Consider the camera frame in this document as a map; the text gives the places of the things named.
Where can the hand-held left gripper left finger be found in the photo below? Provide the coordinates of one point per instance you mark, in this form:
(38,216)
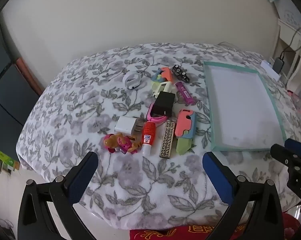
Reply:
(81,177)

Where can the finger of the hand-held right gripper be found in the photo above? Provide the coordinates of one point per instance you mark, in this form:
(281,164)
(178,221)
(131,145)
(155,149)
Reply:
(294,143)
(280,152)

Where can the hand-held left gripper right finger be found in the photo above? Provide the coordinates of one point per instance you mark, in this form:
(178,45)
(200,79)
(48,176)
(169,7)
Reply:
(218,177)

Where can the pink puppy toy figure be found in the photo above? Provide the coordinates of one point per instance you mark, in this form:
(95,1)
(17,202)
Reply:
(123,143)

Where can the orange blue green toy knife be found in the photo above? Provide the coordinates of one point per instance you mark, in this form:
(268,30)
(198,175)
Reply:
(185,127)

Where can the white tray with teal rim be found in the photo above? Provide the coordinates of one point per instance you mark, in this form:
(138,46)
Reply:
(240,105)

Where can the white charger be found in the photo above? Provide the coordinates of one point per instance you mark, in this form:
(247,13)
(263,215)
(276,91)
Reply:
(124,126)

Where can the red and white tube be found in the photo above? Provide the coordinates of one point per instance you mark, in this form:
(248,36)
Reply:
(148,132)

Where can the pink plastic wristband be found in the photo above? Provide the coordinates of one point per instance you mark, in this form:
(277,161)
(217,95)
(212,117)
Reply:
(156,119)

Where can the black charger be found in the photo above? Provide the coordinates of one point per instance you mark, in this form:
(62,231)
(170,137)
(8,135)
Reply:
(163,103)

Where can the cream plastic toy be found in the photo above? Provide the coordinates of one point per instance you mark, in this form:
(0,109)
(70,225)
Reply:
(160,87)

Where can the black toy car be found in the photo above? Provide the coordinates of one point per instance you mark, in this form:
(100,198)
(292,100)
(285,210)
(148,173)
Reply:
(181,73)

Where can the orange and blue plastic toy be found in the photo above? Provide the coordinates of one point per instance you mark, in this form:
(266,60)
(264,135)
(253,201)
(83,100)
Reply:
(166,73)

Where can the grey floral blanket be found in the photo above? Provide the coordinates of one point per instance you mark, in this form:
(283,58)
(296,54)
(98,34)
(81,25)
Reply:
(115,192)

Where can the red embroidered cloth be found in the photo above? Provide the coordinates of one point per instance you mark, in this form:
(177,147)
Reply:
(165,233)

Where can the dark grey power adapter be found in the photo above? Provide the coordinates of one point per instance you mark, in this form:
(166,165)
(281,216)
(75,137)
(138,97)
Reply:
(278,64)

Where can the green packaging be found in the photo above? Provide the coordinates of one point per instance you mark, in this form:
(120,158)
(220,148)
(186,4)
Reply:
(3,158)

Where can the purple lighter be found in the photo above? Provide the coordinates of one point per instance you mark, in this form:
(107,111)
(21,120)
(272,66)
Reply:
(185,92)

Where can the white shelf unit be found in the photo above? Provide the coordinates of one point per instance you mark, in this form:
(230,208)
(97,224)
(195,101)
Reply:
(285,25)

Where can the brown wooden bed frame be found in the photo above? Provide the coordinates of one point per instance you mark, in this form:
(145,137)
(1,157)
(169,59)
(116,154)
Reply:
(28,75)

